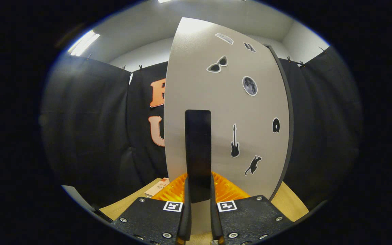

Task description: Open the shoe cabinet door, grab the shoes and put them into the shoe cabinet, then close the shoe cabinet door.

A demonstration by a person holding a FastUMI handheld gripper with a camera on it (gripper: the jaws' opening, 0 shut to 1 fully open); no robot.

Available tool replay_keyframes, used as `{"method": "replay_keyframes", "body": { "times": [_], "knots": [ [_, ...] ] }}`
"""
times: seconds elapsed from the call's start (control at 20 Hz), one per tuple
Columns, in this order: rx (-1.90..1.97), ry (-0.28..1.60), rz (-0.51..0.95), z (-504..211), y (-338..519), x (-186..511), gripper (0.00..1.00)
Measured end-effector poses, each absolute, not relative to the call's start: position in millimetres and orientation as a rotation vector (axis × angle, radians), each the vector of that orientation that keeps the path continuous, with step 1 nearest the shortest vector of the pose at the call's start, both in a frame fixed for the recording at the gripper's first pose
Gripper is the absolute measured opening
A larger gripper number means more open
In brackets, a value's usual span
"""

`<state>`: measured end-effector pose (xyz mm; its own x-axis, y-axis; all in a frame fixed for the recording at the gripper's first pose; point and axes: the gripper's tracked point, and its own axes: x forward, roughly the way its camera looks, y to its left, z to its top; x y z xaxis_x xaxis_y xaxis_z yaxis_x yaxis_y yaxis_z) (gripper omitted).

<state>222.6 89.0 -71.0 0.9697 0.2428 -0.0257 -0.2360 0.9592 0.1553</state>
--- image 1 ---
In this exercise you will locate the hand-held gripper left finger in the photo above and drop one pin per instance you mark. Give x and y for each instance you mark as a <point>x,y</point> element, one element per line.
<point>186,211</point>

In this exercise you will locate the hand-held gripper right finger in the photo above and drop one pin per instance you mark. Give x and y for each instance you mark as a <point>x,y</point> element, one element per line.
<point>215,214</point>

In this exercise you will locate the beige shoe cabinet door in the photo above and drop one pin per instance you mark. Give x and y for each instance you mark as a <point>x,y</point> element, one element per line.
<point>216,102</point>

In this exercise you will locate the beige book red print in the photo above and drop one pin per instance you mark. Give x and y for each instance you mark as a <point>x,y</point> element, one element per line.
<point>158,186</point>

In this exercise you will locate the black backdrop cloth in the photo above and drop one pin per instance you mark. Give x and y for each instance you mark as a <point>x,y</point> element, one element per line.
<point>87,129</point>

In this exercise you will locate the narrow ceiling light panel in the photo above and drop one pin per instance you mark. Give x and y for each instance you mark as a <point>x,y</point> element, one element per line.
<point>83,43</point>

